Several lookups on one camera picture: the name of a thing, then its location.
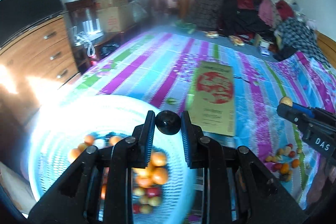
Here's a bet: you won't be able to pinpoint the green snack packets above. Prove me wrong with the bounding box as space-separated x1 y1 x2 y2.
175 20 196 34

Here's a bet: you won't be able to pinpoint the heap of oranges and tomatoes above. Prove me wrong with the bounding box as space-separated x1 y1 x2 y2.
68 132 170 215

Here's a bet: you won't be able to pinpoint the dark purple plum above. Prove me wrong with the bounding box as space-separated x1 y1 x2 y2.
155 110 181 135

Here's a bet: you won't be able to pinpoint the black flat television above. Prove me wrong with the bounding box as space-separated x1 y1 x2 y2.
0 0 66 48

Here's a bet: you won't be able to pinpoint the pile of dark clothes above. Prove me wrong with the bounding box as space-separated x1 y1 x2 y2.
219 0 276 36

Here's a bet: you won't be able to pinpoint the pile of oranges plums longans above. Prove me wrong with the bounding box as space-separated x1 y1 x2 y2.
265 143 302 182

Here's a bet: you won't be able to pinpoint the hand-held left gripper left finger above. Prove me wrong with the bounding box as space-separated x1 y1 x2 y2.
28 110 156 224

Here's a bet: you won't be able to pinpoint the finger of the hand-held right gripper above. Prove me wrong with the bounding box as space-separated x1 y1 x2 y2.
277 104 309 136
292 103 316 117

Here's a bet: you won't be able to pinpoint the gold carton with red print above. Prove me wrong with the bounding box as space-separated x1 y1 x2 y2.
188 61 236 137

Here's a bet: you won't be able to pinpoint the wooden headboard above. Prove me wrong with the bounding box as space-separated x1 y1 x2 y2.
313 30 336 68

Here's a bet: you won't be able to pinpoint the pile of red pink clothes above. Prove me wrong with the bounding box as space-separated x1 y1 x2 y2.
258 0 300 25

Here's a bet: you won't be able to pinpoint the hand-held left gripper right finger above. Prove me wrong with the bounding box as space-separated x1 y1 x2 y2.
181 110 309 224

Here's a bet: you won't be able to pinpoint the dark plaid cloth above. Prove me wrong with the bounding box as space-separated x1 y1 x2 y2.
189 0 227 31

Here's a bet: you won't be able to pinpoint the orange snack packet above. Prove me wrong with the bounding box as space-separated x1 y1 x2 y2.
229 35 246 47

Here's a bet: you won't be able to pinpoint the dark wooden side table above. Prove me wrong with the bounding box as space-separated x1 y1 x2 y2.
64 0 125 63

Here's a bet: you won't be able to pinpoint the light blue plastic basket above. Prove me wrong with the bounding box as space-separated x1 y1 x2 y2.
28 95 197 224

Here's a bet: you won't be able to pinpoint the black plastic bag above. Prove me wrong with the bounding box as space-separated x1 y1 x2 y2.
100 42 120 57

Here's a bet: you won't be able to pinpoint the yellow brown longan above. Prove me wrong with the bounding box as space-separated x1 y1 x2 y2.
279 96 293 107

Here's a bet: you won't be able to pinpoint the large brown cardboard box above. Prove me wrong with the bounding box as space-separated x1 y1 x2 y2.
96 4 135 33

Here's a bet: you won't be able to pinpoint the white router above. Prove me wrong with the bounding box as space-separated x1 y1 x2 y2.
83 18 103 33

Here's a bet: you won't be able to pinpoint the wooden chest of drawers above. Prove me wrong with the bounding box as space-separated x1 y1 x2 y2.
0 14 80 121

